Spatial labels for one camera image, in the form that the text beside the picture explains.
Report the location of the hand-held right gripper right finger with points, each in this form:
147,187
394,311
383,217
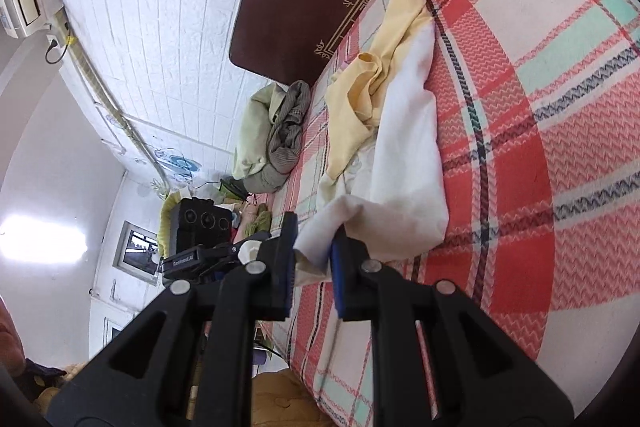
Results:
337,277

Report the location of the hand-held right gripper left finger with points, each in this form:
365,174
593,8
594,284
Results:
286,257

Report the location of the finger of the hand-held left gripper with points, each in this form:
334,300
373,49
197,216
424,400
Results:
235,254

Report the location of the white garment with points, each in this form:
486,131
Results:
410,157

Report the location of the pale green and grey clothes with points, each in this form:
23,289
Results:
252,132

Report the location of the yellow-green cloth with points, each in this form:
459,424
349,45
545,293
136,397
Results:
167,217

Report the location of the pile of coloured cloths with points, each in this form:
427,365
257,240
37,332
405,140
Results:
250,217

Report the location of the small window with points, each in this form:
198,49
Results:
137,252

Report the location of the grey-brown garment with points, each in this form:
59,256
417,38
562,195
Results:
287,127

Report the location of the tan padded cloth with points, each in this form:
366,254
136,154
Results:
280,399

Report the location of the red plaid blanket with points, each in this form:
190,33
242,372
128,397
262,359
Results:
525,132

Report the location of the blue wall sticker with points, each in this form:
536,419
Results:
175,163

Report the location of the white wrapped wall pipe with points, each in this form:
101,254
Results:
115,107

